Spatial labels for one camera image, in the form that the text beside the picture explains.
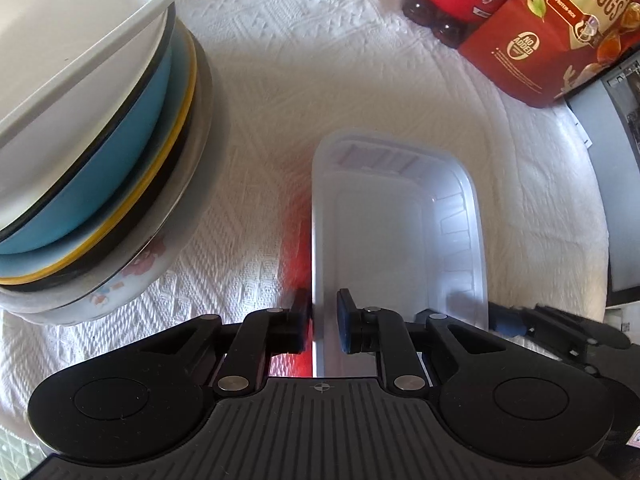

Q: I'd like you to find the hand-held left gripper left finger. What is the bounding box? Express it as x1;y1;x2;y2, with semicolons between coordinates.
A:
135;287;313;396

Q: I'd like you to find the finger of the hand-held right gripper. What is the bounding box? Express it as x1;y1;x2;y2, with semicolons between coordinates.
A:
487;301;633;376

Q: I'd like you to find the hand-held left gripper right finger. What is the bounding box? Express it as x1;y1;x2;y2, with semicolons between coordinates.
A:
336;288;506;394

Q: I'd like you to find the white rectangular plastic container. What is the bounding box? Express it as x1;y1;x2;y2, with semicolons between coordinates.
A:
310;130;490;378

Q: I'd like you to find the blue bowl with white inside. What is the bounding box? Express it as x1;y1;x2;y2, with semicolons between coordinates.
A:
0;5;176;256

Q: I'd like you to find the white floral ceramic bowl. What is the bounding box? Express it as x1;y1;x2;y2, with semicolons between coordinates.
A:
0;70;228;328

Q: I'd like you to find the open computer case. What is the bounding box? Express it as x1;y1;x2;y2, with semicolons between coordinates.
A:
565;47;640;306

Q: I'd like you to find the white textured cloth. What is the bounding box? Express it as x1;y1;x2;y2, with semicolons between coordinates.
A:
0;0;640;461

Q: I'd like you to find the stainless steel bowl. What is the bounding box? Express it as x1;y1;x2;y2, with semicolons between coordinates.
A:
0;35;213;306

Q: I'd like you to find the yellow-rimmed bowl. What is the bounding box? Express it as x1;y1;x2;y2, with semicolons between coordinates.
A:
0;25;197;286

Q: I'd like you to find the red snack bag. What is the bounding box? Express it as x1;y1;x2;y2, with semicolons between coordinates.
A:
457;0;640;109

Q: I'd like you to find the white round plastic bowl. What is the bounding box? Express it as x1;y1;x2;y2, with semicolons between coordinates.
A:
0;0;197;233

